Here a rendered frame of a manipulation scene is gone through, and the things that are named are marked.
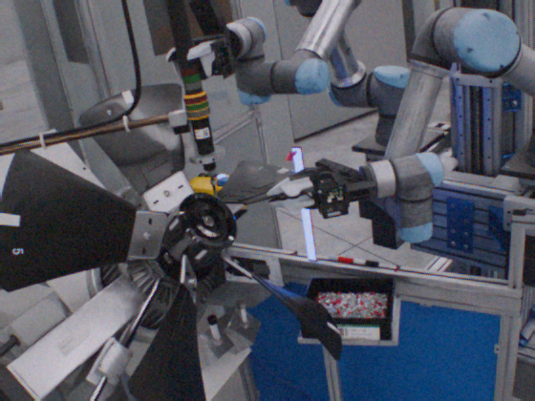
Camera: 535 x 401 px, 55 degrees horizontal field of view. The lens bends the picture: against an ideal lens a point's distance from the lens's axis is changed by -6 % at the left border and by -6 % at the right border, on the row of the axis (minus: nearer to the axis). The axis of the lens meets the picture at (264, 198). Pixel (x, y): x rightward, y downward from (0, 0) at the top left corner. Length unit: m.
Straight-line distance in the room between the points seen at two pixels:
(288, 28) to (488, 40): 3.81
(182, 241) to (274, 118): 3.30
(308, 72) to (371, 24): 4.37
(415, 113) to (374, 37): 4.32
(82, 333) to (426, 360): 0.97
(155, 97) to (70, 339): 0.52
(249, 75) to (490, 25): 0.52
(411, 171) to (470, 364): 0.63
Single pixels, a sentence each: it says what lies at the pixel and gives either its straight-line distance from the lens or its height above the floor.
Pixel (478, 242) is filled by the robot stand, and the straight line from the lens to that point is 1.71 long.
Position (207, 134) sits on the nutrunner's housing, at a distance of 1.00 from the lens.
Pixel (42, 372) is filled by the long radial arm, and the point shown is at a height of 1.11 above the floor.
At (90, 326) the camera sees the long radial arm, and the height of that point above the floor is 1.12.
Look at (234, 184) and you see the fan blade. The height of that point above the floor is 1.19.
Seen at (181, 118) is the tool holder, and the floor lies 1.39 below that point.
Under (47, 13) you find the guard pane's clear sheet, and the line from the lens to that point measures 1.69.
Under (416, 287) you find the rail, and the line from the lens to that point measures 1.40.
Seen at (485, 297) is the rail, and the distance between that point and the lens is 1.37.
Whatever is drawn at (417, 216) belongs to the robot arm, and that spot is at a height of 1.09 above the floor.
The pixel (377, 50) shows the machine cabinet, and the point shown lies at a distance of 5.57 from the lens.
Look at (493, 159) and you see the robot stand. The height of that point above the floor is 0.99.
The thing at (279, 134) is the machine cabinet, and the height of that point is 0.35.
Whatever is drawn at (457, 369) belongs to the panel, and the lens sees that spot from 1.56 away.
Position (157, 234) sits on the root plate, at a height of 1.22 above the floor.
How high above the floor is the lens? 1.63
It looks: 24 degrees down
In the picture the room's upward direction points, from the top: 10 degrees counter-clockwise
